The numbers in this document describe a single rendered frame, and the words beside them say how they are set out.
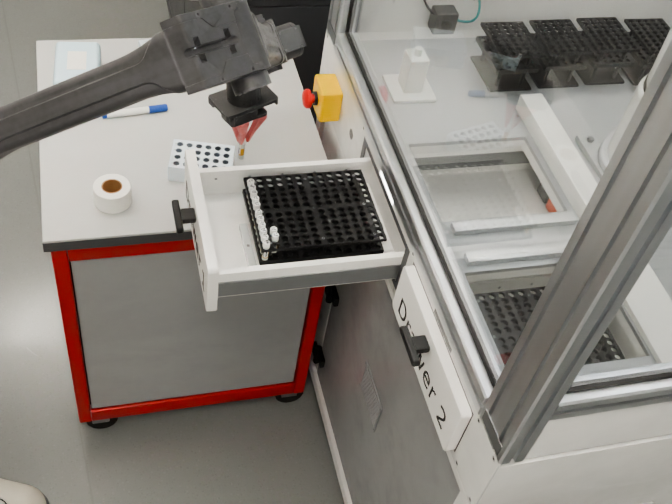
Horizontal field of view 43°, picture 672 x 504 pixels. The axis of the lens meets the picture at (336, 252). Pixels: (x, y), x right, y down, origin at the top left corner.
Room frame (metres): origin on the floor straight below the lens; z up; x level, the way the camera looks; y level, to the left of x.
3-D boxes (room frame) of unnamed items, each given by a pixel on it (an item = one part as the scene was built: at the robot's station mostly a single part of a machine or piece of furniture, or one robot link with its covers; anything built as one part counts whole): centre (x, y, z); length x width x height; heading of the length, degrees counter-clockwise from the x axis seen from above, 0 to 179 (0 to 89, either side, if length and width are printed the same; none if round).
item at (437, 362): (0.81, -0.18, 0.87); 0.29 x 0.02 x 0.11; 23
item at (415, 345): (0.80, -0.15, 0.91); 0.07 x 0.04 x 0.01; 23
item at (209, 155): (1.24, 0.30, 0.78); 0.12 x 0.08 x 0.04; 98
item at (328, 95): (1.40, 0.09, 0.88); 0.07 x 0.05 x 0.07; 23
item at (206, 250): (0.98, 0.24, 0.87); 0.29 x 0.02 x 0.11; 23
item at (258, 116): (1.11, 0.21, 1.01); 0.07 x 0.07 x 0.09; 45
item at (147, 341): (1.37, 0.38, 0.38); 0.62 x 0.58 x 0.76; 23
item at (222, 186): (1.06, 0.05, 0.86); 0.40 x 0.26 x 0.06; 113
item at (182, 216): (0.97, 0.26, 0.91); 0.07 x 0.04 x 0.01; 23
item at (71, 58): (1.45, 0.63, 0.78); 0.15 x 0.10 x 0.04; 18
